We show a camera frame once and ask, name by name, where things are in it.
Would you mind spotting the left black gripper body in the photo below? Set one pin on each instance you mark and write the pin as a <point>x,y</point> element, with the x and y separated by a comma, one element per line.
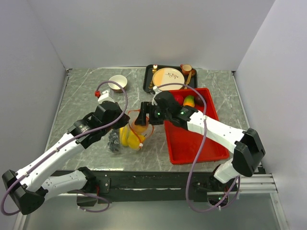
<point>123,121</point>

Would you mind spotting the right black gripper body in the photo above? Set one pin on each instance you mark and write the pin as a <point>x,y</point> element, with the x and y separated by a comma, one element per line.
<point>160,116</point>

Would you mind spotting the peach fruit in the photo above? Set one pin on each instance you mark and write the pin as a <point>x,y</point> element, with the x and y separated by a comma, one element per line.
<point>139,129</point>

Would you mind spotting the dark grape bunch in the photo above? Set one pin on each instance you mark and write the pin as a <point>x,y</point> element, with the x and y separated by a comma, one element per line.
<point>113,142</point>

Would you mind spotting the clear zip top bag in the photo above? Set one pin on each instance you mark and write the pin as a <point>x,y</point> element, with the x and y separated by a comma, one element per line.
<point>133,115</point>

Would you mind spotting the yellow pear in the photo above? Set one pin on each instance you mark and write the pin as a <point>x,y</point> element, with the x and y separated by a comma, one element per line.
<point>136,142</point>

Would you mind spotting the green yellow orange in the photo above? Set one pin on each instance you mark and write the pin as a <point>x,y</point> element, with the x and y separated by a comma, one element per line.
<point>129,134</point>

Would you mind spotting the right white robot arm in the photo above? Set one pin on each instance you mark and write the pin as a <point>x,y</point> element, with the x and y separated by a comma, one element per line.
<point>245,145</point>

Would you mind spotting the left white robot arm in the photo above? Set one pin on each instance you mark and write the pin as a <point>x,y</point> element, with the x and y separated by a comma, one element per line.
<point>32,185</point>

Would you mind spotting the red wrinkled fruit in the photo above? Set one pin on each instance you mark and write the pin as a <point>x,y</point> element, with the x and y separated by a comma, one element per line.
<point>179,98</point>

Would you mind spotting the green orange mango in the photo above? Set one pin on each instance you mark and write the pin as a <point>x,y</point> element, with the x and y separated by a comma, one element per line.
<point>189,101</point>

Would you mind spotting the dark purple passionfruit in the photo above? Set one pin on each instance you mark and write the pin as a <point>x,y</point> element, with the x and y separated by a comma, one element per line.
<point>198,100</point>

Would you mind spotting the orange white plate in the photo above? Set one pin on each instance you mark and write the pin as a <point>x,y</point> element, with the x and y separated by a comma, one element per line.
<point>168,75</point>

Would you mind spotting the white brown bowl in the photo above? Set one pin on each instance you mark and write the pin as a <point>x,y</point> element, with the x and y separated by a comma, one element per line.
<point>119,79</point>

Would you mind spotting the black serving tray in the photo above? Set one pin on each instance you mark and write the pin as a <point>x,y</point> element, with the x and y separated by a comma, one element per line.
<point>148,76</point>

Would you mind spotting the red plastic bin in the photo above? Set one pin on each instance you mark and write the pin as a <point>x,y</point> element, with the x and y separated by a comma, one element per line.
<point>183,145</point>

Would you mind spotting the gold fork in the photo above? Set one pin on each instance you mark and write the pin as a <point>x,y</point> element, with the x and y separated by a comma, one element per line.
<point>154,70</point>

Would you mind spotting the small brown cup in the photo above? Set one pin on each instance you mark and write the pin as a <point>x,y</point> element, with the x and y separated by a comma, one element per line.
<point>186,69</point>

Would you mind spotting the gold spoon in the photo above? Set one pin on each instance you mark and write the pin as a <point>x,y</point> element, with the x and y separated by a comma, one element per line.
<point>192,73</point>

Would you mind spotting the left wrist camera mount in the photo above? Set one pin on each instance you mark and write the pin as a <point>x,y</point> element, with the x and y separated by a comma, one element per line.
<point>106,95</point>

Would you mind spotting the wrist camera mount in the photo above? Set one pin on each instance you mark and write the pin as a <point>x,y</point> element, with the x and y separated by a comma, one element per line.
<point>106,95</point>
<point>156,90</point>

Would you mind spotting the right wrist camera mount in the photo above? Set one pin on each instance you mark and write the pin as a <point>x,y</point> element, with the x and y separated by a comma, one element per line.
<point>156,90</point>

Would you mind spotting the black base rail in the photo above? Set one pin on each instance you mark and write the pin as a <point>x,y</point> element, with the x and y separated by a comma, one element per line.
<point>124,186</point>

